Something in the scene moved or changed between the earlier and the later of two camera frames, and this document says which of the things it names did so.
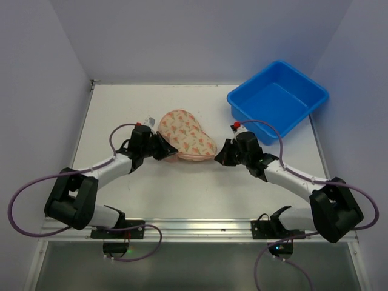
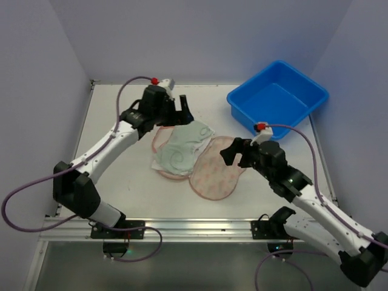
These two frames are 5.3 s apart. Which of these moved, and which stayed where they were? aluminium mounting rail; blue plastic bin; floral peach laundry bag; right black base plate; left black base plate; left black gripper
Moved: floral peach laundry bag; left black gripper
Stayed: left black base plate; aluminium mounting rail; right black base plate; blue plastic bin
